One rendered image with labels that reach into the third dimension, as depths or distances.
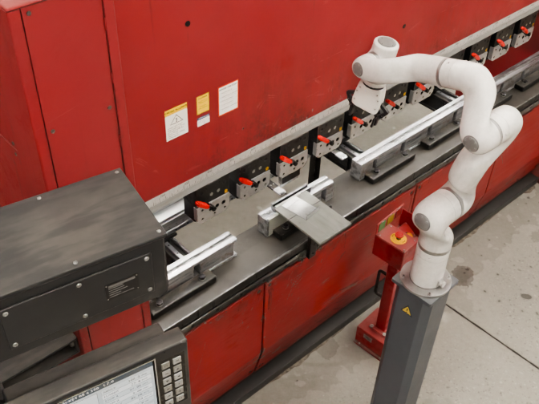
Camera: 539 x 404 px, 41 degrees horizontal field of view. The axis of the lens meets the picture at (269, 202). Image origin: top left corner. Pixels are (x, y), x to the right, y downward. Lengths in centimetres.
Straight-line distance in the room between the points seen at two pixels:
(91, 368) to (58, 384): 8
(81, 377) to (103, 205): 40
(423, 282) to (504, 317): 145
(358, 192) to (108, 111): 168
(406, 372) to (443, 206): 87
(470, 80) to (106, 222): 116
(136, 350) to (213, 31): 100
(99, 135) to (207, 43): 55
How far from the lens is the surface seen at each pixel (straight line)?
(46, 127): 178
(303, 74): 265
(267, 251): 298
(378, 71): 234
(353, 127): 305
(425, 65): 231
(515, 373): 391
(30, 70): 169
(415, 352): 298
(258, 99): 253
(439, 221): 245
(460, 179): 237
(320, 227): 292
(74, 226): 157
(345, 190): 329
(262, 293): 304
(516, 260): 445
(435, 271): 268
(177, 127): 233
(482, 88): 221
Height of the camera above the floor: 301
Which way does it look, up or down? 42 degrees down
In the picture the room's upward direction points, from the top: 3 degrees clockwise
